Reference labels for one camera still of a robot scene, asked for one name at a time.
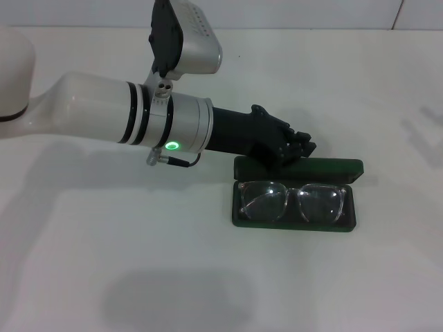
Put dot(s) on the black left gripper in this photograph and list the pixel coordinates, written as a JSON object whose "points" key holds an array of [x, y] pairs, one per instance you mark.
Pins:
{"points": [[239, 133]]}

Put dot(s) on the green glasses case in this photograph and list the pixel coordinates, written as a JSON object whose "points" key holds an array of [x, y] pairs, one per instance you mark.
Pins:
{"points": [[297, 169]]}

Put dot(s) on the clear frame glasses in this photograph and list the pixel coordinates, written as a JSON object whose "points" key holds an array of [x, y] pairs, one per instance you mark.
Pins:
{"points": [[290, 204]]}

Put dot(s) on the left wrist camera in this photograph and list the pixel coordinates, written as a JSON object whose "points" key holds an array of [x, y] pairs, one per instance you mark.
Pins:
{"points": [[187, 38]]}

